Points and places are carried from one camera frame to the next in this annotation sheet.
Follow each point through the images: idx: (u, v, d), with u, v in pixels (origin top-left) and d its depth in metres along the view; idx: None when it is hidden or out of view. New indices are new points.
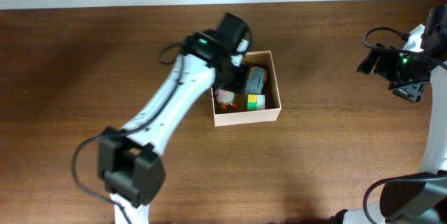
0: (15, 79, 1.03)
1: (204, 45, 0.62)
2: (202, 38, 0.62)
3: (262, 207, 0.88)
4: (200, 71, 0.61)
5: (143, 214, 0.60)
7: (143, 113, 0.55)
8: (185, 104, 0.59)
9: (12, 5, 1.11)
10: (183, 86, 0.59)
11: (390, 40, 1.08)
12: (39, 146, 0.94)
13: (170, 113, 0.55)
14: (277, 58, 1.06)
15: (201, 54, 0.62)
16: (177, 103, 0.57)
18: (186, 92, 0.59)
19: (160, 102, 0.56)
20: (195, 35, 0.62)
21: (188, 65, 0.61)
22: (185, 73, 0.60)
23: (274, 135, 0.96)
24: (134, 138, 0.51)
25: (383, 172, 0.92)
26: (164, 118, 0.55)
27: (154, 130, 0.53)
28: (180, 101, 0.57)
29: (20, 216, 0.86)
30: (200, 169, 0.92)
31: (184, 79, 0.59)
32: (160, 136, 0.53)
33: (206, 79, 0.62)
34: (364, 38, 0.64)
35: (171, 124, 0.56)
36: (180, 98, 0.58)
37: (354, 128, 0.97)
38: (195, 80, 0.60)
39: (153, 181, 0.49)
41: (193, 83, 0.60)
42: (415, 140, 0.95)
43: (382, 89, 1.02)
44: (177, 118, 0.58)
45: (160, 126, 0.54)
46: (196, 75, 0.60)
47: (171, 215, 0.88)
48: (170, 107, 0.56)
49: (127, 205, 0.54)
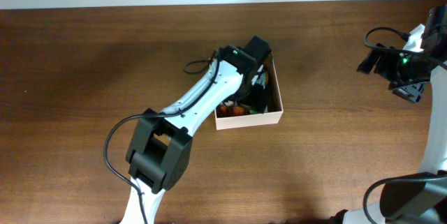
0: (16, 79, 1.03)
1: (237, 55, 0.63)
2: (236, 50, 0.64)
3: (263, 207, 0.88)
4: (232, 75, 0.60)
5: (156, 206, 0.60)
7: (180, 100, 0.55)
8: (214, 102, 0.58)
9: (12, 5, 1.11)
10: (216, 84, 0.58)
11: (390, 40, 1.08)
12: (40, 146, 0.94)
13: (203, 106, 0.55)
14: (277, 58, 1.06)
15: (232, 63, 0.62)
16: (210, 98, 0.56)
18: (219, 88, 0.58)
19: (195, 95, 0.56)
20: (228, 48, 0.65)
21: (222, 68, 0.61)
22: (218, 74, 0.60)
23: (274, 135, 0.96)
24: (170, 123, 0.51)
25: (382, 172, 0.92)
26: (197, 109, 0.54)
27: (188, 118, 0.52)
28: (213, 96, 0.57)
29: (20, 216, 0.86)
30: (200, 169, 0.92)
31: (217, 79, 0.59)
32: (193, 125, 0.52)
33: (235, 86, 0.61)
34: (364, 38, 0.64)
35: (202, 118, 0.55)
36: (214, 93, 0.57)
37: (354, 128, 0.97)
38: (228, 82, 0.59)
39: (180, 166, 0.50)
41: (225, 83, 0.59)
42: (415, 140, 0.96)
43: (381, 89, 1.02)
44: (207, 114, 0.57)
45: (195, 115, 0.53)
46: (229, 77, 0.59)
47: (172, 215, 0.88)
48: (203, 100, 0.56)
49: (147, 191, 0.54)
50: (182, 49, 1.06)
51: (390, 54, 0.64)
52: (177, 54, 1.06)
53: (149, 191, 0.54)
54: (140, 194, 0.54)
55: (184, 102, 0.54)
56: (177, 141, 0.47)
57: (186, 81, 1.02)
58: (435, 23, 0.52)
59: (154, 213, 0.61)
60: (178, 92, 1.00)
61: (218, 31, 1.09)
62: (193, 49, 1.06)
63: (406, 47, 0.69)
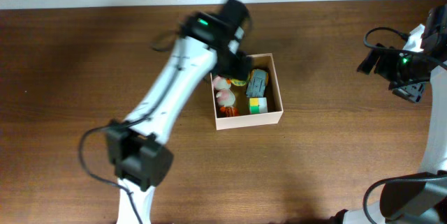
0: (16, 79, 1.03)
1: (204, 25, 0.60)
2: (202, 19, 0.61)
3: (262, 207, 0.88)
4: (201, 52, 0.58)
5: (147, 200, 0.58)
7: (144, 102, 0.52)
8: (185, 93, 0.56)
9: (12, 5, 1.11)
10: (183, 70, 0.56)
11: (390, 40, 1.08)
12: (40, 146, 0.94)
13: (170, 100, 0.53)
14: (277, 58, 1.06)
15: (200, 33, 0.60)
16: (177, 90, 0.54)
18: (186, 75, 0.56)
19: (161, 90, 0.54)
20: (195, 18, 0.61)
21: (188, 47, 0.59)
22: (185, 58, 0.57)
23: (274, 135, 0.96)
24: (137, 129, 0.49)
25: (382, 172, 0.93)
26: (165, 107, 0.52)
27: (156, 119, 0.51)
28: (181, 86, 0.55)
29: (20, 216, 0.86)
30: (200, 169, 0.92)
31: (184, 65, 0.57)
32: (163, 126, 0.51)
33: (208, 63, 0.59)
34: (364, 38, 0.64)
35: (174, 110, 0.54)
36: (181, 83, 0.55)
37: (354, 128, 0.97)
38: (195, 65, 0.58)
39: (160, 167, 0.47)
41: (193, 66, 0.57)
42: (415, 140, 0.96)
43: (381, 89, 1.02)
44: (179, 105, 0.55)
45: (163, 114, 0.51)
46: (196, 59, 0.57)
47: (172, 215, 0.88)
48: (170, 94, 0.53)
49: (135, 190, 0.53)
50: None
51: (389, 54, 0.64)
52: None
53: (137, 189, 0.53)
54: (128, 193, 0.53)
55: (150, 102, 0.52)
56: (147, 147, 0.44)
57: None
58: (436, 23, 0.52)
59: (147, 208, 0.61)
60: None
61: None
62: None
63: (407, 47, 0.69)
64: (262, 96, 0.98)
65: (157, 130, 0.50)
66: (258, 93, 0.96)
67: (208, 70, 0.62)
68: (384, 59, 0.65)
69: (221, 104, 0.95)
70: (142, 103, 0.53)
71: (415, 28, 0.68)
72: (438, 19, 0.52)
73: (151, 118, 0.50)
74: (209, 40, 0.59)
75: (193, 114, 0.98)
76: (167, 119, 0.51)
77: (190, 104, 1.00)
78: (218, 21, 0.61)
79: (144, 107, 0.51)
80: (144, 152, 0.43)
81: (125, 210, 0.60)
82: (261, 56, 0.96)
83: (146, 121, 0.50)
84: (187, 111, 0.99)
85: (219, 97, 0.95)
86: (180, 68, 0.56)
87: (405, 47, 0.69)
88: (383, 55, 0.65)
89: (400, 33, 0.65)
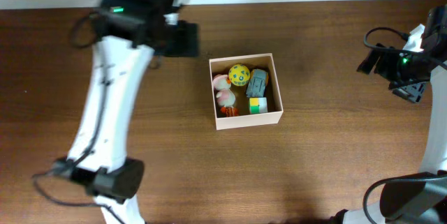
0: (16, 80, 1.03)
1: (122, 14, 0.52)
2: (118, 6, 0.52)
3: (262, 207, 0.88)
4: (126, 54, 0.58)
5: (130, 210, 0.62)
7: (83, 133, 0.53)
8: (123, 105, 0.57)
9: (10, 4, 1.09)
10: (114, 83, 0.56)
11: (390, 40, 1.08)
12: (40, 146, 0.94)
13: (109, 121, 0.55)
14: (277, 58, 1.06)
15: (126, 21, 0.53)
16: (113, 108, 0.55)
18: (119, 87, 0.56)
19: (96, 113, 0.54)
20: (109, 4, 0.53)
21: (110, 54, 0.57)
22: (110, 68, 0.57)
23: (274, 135, 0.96)
24: (84, 164, 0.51)
25: (382, 172, 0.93)
26: (105, 133, 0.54)
27: (100, 149, 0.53)
28: (116, 102, 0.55)
29: (19, 217, 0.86)
30: (200, 169, 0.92)
31: (111, 77, 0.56)
32: (110, 151, 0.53)
33: (137, 62, 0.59)
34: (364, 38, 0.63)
35: (118, 128, 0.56)
36: (115, 98, 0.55)
37: (355, 128, 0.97)
38: (123, 72, 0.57)
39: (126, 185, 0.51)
41: (124, 74, 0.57)
42: (415, 140, 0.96)
43: (382, 89, 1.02)
44: (121, 120, 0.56)
45: (107, 142, 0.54)
46: (122, 66, 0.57)
47: (171, 215, 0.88)
48: (107, 116, 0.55)
49: (112, 204, 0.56)
50: None
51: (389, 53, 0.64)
52: None
53: (114, 203, 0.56)
54: (107, 208, 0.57)
55: (88, 130, 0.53)
56: (101, 181, 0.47)
57: (186, 81, 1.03)
58: (435, 23, 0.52)
59: (133, 215, 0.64)
60: (179, 93, 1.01)
61: (218, 31, 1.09)
62: None
63: (407, 47, 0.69)
64: (262, 96, 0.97)
65: (105, 158, 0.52)
66: (258, 93, 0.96)
67: (142, 65, 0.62)
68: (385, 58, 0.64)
69: (221, 104, 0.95)
70: (79, 134, 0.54)
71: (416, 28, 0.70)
72: (438, 19, 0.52)
73: (94, 148, 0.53)
74: (141, 25, 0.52)
75: (193, 114, 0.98)
76: (112, 143, 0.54)
77: (190, 104, 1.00)
78: (140, 3, 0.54)
79: (85, 137, 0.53)
80: (100, 185, 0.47)
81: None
82: (261, 56, 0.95)
83: (91, 155, 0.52)
84: (187, 111, 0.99)
85: (220, 98, 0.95)
86: (111, 82, 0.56)
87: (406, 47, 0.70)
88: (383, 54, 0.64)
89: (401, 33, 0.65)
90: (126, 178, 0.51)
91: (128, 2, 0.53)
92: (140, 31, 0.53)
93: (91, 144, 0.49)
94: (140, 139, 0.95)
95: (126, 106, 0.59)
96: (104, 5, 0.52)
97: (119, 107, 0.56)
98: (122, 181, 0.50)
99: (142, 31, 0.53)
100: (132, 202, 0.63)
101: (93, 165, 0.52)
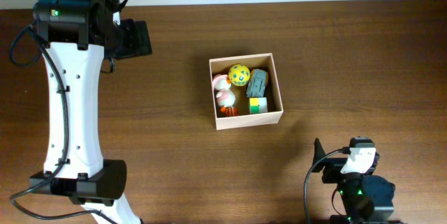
0: (15, 81, 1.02)
1: (61, 16, 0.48)
2: (55, 8, 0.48)
3: (262, 207, 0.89)
4: (75, 57, 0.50)
5: (123, 212, 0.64)
7: (53, 146, 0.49)
8: (89, 108, 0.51)
9: (5, 5, 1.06)
10: (71, 90, 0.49)
11: (389, 41, 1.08)
12: (41, 146, 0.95)
13: (76, 130, 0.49)
14: (277, 58, 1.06)
15: (68, 23, 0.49)
16: (77, 115, 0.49)
18: (77, 92, 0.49)
19: (61, 124, 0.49)
20: (45, 8, 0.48)
21: (61, 58, 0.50)
22: (63, 72, 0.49)
23: (274, 135, 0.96)
24: (61, 175, 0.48)
25: (382, 172, 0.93)
26: (75, 141, 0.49)
27: (74, 158, 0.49)
28: (78, 109, 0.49)
29: (21, 216, 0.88)
30: (200, 169, 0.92)
31: (68, 83, 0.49)
32: (84, 160, 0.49)
33: (93, 61, 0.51)
34: (339, 149, 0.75)
35: (88, 137, 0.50)
36: (77, 105, 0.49)
37: (354, 128, 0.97)
38: (79, 74, 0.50)
39: (110, 187, 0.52)
41: (79, 78, 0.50)
42: (415, 140, 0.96)
43: (382, 89, 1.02)
44: (88, 125, 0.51)
45: (79, 150, 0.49)
46: (77, 69, 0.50)
47: (171, 215, 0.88)
48: (72, 125, 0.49)
49: (103, 208, 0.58)
50: (182, 49, 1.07)
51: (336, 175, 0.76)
52: (177, 54, 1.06)
53: (104, 207, 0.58)
54: (98, 211, 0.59)
55: (58, 142, 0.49)
56: (83, 188, 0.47)
57: (186, 81, 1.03)
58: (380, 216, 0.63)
59: (126, 215, 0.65)
60: (179, 92, 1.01)
61: (218, 32, 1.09)
62: (193, 51, 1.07)
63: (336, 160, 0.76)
64: (262, 96, 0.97)
65: (80, 168, 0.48)
66: (258, 93, 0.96)
67: (100, 60, 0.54)
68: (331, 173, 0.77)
69: (221, 104, 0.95)
70: (51, 146, 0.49)
71: (353, 151, 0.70)
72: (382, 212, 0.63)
73: (69, 158, 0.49)
74: (84, 22, 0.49)
75: (192, 114, 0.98)
76: (85, 151, 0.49)
77: (189, 104, 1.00)
78: None
79: (56, 152, 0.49)
80: (84, 191, 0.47)
81: (105, 221, 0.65)
82: (262, 56, 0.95)
83: (66, 166, 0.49)
84: (187, 111, 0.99)
85: (219, 97, 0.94)
86: (68, 90, 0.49)
87: (308, 173, 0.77)
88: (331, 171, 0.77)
89: (341, 148, 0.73)
90: (108, 180, 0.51)
91: (64, 1, 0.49)
92: (84, 29, 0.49)
93: (63, 155, 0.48)
94: (140, 139, 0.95)
95: (94, 109, 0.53)
96: (39, 9, 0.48)
97: (82, 114, 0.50)
98: (105, 184, 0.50)
99: (86, 29, 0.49)
100: (123, 204, 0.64)
101: (71, 174, 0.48)
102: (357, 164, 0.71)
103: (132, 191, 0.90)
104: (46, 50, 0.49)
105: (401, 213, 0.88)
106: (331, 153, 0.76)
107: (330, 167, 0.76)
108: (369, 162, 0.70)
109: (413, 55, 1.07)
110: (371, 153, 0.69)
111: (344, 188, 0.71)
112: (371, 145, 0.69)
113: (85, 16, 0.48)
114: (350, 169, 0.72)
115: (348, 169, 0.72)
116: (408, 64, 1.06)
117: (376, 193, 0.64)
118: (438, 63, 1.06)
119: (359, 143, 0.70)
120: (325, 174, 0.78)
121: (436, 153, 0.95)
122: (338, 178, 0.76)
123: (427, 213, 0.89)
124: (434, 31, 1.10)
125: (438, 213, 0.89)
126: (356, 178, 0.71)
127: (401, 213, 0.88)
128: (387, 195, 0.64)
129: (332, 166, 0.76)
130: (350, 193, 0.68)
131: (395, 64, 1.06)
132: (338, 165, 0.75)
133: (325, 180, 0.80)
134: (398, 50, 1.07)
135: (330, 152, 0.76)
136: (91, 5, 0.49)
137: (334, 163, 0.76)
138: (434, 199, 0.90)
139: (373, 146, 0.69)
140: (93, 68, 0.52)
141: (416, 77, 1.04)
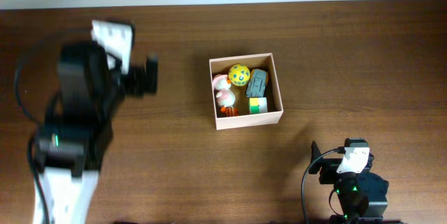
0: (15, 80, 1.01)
1: (61, 146, 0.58)
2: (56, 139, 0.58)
3: (262, 207, 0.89)
4: (66, 188, 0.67)
5: None
7: None
8: (67, 217, 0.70)
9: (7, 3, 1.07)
10: (52, 208, 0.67)
11: (389, 41, 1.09)
12: None
13: None
14: (277, 57, 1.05)
15: (68, 152, 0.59)
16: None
18: (57, 211, 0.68)
19: None
20: (48, 136, 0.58)
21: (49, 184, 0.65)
22: (49, 197, 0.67)
23: (274, 135, 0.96)
24: None
25: (383, 172, 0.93)
26: None
27: None
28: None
29: None
30: (200, 169, 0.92)
31: (50, 204, 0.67)
32: None
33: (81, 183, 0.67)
34: (332, 150, 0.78)
35: None
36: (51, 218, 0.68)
37: (355, 128, 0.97)
38: (68, 196, 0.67)
39: None
41: (65, 202, 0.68)
42: (415, 139, 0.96)
43: (382, 89, 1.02)
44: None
45: None
46: (63, 194, 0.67)
47: (171, 215, 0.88)
48: None
49: None
50: (182, 49, 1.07)
51: (332, 175, 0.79)
52: (177, 53, 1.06)
53: None
54: None
55: None
56: None
57: (186, 81, 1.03)
58: (374, 211, 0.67)
59: None
60: (178, 93, 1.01)
61: (218, 32, 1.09)
62: (193, 51, 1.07)
63: (332, 160, 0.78)
64: (262, 95, 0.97)
65: None
66: (258, 93, 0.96)
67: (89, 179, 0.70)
68: (327, 173, 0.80)
69: (221, 104, 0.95)
70: None
71: (347, 150, 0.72)
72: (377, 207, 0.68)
73: None
74: (81, 155, 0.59)
75: (193, 114, 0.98)
76: None
77: (189, 104, 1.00)
78: (75, 131, 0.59)
79: None
80: None
81: None
82: (262, 56, 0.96)
83: None
84: (187, 112, 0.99)
85: (219, 97, 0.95)
86: (50, 208, 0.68)
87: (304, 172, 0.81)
88: (326, 172, 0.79)
89: (336, 148, 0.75)
90: None
91: (66, 132, 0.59)
92: (80, 160, 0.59)
93: None
94: (140, 139, 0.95)
95: (77, 208, 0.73)
96: (42, 138, 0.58)
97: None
98: None
99: (83, 160, 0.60)
100: None
101: None
102: (353, 163, 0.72)
103: (131, 190, 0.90)
104: (40, 178, 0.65)
105: (401, 213, 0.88)
106: (327, 153, 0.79)
107: (326, 167, 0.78)
108: (364, 162, 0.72)
109: (413, 54, 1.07)
110: (366, 153, 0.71)
111: (341, 187, 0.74)
112: (364, 145, 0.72)
113: (82, 151, 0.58)
114: (346, 168, 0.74)
115: (343, 169, 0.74)
116: (408, 64, 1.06)
117: (369, 189, 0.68)
118: (437, 63, 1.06)
119: (353, 143, 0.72)
120: (322, 174, 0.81)
121: (436, 152, 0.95)
122: (334, 178, 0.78)
123: (427, 213, 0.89)
124: (434, 31, 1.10)
125: (438, 213, 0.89)
126: (350, 176, 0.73)
127: (401, 213, 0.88)
128: (380, 191, 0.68)
129: (328, 166, 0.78)
130: (346, 191, 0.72)
131: (395, 63, 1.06)
132: (334, 165, 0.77)
133: (322, 181, 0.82)
134: (398, 49, 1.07)
135: (326, 151, 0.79)
136: (89, 138, 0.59)
137: (330, 163, 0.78)
138: (434, 199, 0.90)
139: (367, 146, 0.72)
140: (81, 188, 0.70)
141: (417, 77, 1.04)
